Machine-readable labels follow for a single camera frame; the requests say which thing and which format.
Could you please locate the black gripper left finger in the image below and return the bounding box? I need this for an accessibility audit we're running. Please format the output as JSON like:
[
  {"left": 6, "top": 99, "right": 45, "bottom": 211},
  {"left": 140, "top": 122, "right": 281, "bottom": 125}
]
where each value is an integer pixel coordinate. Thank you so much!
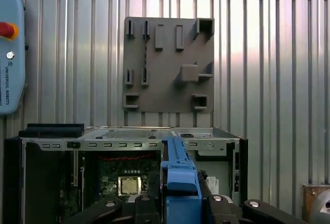
[{"left": 63, "top": 174, "right": 163, "bottom": 224}]

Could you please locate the green motherboard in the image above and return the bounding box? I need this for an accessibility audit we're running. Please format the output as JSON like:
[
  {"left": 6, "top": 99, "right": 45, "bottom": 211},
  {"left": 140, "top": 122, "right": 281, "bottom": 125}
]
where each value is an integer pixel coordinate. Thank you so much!
[{"left": 59, "top": 157, "right": 163, "bottom": 209}]

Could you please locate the metal socket cover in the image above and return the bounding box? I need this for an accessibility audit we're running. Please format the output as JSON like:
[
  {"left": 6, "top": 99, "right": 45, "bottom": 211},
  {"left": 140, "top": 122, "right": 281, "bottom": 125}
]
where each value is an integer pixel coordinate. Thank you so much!
[{"left": 117, "top": 175, "right": 142, "bottom": 196}]

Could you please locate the hard disk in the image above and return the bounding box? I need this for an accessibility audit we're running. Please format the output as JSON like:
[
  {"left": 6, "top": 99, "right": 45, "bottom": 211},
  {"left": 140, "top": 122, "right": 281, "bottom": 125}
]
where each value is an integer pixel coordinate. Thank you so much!
[{"left": 159, "top": 131, "right": 207, "bottom": 224}]

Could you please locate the grey parts rack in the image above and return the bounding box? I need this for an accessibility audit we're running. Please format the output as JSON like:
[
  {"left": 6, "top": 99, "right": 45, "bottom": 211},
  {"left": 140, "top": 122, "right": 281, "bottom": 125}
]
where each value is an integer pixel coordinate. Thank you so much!
[{"left": 122, "top": 16, "right": 215, "bottom": 114}]

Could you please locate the silver CPU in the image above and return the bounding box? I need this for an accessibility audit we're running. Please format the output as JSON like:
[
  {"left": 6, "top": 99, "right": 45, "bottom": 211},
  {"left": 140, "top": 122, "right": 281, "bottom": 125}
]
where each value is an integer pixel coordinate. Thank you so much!
[{"left": 121, "top": 179, "right": 139, "bottom": 194}]

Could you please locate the black PC case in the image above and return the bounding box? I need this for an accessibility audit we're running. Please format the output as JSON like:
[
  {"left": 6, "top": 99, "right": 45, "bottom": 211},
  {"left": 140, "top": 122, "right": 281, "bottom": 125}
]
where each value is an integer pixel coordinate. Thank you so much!
[{"left": 4, "top": 123, "right": 248, "bottom": 224}]

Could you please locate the thin red twisted wire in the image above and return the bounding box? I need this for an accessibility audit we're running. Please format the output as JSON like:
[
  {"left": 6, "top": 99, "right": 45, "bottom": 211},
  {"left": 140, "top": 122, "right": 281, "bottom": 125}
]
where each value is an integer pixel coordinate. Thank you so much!
[{"left": 96, "top": 156, "right": 154, "bottom": 162}]

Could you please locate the pale blue teach pendant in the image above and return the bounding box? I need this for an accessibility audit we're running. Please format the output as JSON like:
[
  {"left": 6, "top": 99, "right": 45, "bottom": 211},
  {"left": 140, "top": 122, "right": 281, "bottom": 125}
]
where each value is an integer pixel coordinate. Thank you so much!
[{"left": 0, "top": 0, "right": 26, "bottom": 118}]

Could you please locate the grey power supply unit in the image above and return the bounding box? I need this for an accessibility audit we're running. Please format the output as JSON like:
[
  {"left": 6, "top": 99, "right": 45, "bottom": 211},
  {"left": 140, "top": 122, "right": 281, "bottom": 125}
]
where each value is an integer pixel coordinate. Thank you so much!
[{"left": 194, "top": 154, "right": 233, "bottom": 201}]

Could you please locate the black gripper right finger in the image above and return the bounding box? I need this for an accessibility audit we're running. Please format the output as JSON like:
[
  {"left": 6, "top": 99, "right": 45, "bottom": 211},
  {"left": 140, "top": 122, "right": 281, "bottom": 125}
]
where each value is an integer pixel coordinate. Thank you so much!
[{"left": 199, "top": 169, "right": 309, "bottom": 224}]

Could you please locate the square brown base plate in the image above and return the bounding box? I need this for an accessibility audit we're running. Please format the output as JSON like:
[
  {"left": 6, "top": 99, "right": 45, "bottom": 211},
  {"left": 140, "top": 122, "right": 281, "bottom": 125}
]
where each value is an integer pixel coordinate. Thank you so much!
[{"left": 302, "top": 183, "right": 330, "bottom": 224}]

